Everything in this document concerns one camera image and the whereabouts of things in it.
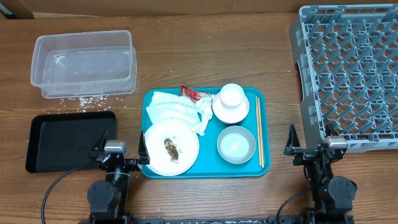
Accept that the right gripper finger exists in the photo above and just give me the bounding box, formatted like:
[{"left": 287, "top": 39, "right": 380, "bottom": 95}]
[
  {"left": 284, "top": 124, "right": 301, "bottom": 155},
  {"left": 325, "top": 123, "right": 338, "bottom": 137}
]

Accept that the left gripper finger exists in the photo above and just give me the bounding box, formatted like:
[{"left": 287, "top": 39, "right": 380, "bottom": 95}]
[
  {"left": 138, "top": 131, "right": 150, "bottom": 164},
  {"left": 91, "top": 131, "right": 108, "bottom": 152}
]

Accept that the brown food scrap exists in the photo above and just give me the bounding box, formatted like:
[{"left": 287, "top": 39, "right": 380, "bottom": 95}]
[{"left": 164, "top": 138, "right": 182, "bottom": 164}]

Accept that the large white plate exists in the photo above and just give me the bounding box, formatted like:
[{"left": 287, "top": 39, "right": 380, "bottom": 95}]
[{"left": 144, "top": 119, "right": 200, "bottom": 177}]

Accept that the white napkin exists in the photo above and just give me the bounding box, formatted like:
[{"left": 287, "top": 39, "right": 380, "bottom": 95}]
[{"left": 146, "top": 91, "right": 215, "bottom": 136}]

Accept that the grey bowl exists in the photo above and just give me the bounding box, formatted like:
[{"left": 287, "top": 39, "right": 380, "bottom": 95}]
[{"left": 216, "top": 126, "right": 256, "bottom": 164}]

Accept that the white cup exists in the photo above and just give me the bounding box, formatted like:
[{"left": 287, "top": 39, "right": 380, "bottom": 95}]
[{"left": 220, "top": 83, "right": 244, "bottom": 107}]

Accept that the red snack wrapper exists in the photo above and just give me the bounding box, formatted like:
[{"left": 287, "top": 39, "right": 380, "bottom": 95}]
[{"left": 180, "top": 85, "right": 214, "bottom": 103}]

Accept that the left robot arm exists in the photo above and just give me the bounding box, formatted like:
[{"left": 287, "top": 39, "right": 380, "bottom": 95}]
[{"left": 87, "top": 132, "right": 150, "bottom": 223}]

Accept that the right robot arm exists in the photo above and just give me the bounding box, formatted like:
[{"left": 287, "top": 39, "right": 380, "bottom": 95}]
[{"left": 276, "top": 124, "right": 358, "bottom": 223}]

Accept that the grey dishwasher rack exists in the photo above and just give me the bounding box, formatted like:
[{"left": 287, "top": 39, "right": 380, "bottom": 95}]
[{"left": 289, "top": 4, "right": 397, "bottom": 153}]

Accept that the black tray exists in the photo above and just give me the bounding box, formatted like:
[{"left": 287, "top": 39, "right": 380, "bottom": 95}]
[{"left": 25, "top": 111, "right": 117, "bottom": 173}]

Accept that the right wooden chopstick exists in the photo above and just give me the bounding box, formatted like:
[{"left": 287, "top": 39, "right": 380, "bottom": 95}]
[{"left": 257, "top": 97, "right": 264, "bottom": 168}]

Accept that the wooden chopstick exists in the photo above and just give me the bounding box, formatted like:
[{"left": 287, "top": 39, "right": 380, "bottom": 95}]
[
  {"left": 256, "top": 96, "right": 262, "bottom": 167},
  {"left": 257, "top": 97, "right": 264, "bottom": 168}
]

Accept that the left wooden chopstick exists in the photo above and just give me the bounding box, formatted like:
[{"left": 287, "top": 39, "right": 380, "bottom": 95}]
[{"left": 256, "top": 96, "right": 262, "bottom": 167}]

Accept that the teal serving tray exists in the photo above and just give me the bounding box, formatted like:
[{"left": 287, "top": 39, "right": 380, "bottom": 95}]
[{"left": 141, "top": 86, "right": 271, "bottom": 179}]

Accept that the clear plastic bin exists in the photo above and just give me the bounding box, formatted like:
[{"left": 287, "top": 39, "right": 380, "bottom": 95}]
[{"left": 30, "top": 30, "right": 137, "bottom": 99}]

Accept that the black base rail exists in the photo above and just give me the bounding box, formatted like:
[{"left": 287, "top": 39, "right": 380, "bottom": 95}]
[{"left": 133, "top": 215, "right": 315, "bottom": 224}]

